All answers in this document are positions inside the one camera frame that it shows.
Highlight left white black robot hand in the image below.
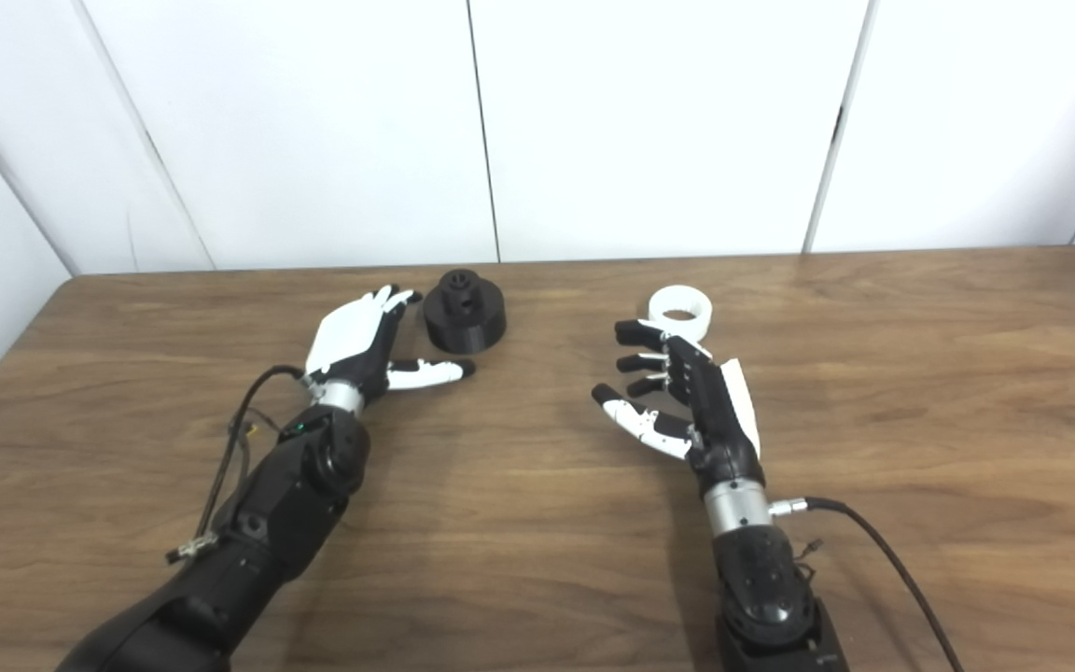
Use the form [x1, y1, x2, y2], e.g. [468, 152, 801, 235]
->
[302, 285, 478, 408]

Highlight white toothed plastic ring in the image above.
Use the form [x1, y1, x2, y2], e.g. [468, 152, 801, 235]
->
[648, 285, 715, 339]

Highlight left arm thin wires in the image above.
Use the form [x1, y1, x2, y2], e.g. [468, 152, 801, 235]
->
[225, 406, 282, 486]

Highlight round black plastic part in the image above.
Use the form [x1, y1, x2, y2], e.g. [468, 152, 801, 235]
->
[423, 269, 508, 354]

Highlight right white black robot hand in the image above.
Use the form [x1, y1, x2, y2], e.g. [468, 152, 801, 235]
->
[592, 319, 768, 496]

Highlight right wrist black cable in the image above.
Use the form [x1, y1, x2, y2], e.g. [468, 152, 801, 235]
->
[769, 497, 968, 672]

